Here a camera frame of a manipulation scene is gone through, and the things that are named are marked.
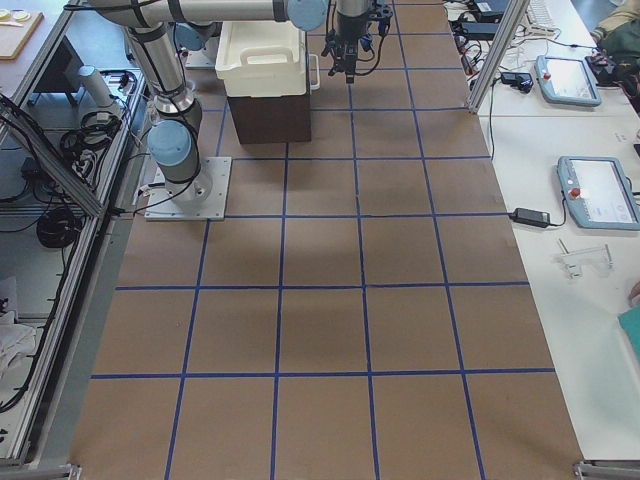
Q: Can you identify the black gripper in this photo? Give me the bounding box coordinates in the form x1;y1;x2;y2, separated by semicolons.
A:
322;30;372;83

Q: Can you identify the white drawer handle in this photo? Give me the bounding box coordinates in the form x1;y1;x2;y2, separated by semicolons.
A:
307;53;321;91

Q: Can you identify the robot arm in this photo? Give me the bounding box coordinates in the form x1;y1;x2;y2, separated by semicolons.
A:
88;1;327;204
321;1;374;84

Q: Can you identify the dark brown drawer cabinet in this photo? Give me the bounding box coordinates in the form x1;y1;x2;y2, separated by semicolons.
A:
228;93;312;145

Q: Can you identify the white plastic storage box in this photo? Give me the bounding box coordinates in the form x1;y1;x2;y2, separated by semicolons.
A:
215;21;307;98

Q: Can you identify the far teach pendant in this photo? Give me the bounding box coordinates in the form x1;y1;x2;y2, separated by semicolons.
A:
534;55;602;107

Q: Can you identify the teach pendant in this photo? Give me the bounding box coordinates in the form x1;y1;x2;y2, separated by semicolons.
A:
556;156;639;231
534;55;602;107

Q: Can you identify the black power brick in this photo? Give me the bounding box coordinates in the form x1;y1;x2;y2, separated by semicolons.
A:
509;207;551;228

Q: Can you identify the grey cylinder device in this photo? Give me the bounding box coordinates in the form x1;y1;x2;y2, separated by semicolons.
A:
77;65;113;107

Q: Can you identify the near teach pendant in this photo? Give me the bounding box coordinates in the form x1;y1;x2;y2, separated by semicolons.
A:
556;156;639;231

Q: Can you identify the wooden cutting board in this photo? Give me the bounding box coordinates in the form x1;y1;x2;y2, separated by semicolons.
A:
1;10;44;61

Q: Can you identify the teal folder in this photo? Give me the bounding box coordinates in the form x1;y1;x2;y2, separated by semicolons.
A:
618;306;640;360

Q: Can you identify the black braided left cable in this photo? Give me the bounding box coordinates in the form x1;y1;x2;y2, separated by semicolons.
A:
355;0;396;76

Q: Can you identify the aluminium frame post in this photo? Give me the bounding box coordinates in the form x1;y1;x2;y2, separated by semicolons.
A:
467;0;529;114

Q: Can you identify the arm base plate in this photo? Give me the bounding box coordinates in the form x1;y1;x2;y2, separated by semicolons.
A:
143;157;232;221

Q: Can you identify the clear acrylic bracket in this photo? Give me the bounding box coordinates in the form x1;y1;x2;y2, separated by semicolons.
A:
556;239;614;279

